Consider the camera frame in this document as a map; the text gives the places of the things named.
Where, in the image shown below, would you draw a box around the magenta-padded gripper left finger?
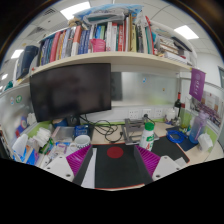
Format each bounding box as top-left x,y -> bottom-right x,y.
43,144 -> 94,187

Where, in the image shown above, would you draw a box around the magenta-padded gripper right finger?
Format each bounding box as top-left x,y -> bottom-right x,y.
133,144 -> 183,187

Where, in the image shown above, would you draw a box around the white bottle with green cap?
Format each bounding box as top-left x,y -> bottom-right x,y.
138,121 -> 156,152

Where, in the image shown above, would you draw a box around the translucent purple water bottle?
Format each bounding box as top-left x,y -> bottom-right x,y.
188,111 -> 209,144

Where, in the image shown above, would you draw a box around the dark blue mouse pad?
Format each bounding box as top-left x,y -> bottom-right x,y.
165,126 -> 199,153

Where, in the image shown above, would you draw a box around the black and white patterned mug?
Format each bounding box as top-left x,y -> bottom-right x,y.
69,134 -> 92,151

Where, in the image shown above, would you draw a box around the clear plastic box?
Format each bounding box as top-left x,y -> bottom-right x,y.
51,125 -> 76,141

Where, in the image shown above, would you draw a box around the stack of white tissues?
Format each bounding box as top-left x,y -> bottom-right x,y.
33,127 -> 53,148

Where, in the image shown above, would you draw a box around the small blue box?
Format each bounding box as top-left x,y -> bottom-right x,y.
73,124 -> 91,139

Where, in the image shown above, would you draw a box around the white tissue pack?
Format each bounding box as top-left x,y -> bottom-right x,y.
197,133 -> 214,152

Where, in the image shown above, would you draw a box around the black desk mat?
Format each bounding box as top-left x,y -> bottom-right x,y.
91,134 -> 191,191

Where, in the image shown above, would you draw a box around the white ceramic jar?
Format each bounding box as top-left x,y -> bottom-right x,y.
165,108 -> 178,123

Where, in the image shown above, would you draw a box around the flat round red coaster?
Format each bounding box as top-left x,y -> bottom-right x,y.
106,146 -> 125,159

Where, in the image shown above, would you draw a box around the dark wine bottle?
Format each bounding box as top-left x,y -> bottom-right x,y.
174,92 -> 183,118

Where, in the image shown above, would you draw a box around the black computer monitor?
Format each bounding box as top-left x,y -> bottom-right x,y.
29,63 -> 113,127

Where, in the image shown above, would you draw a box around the colourful photo poster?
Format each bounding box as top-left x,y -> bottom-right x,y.
189,89 -> 224,128

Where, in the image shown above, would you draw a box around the purple pennant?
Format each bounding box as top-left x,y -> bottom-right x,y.
188,67 -> 207,102

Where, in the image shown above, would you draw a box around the beige shelf full of books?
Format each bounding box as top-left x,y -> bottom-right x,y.
13,3 -> 198,84

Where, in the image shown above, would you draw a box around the ceiling light panels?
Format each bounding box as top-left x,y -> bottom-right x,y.
0,1 -> 200,81

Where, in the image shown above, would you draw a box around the white wall socket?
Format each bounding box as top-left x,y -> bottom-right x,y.
153,107 -> 164,120
128,107 -> 140,120
142,107 -> 153,120

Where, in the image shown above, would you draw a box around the tangled black cables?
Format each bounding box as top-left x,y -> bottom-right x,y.
79,114 -> 126,144

